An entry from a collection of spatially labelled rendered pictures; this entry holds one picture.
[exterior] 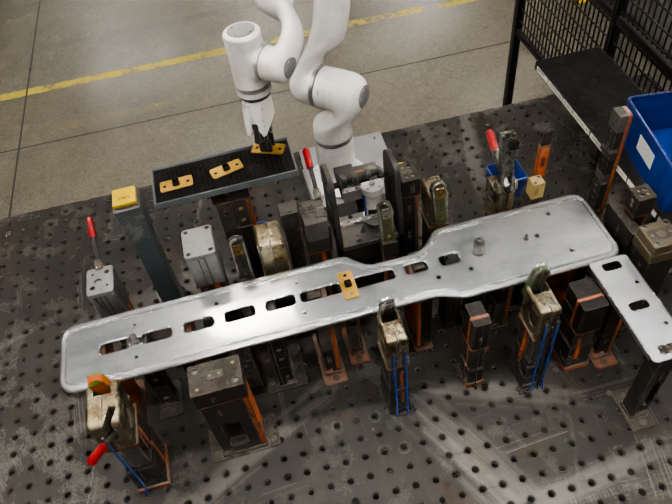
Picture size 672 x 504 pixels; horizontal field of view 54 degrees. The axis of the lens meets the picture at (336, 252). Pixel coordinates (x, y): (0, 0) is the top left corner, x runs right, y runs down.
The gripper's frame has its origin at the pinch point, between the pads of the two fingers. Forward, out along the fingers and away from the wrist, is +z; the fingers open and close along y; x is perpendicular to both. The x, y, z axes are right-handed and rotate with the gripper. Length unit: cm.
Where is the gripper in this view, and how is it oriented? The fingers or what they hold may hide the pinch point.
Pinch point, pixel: (266, 141)
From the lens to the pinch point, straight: 168.5
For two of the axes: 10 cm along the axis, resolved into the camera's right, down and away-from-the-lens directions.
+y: -1.8, 7.7, -6.2
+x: 9.8, 0.8, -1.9
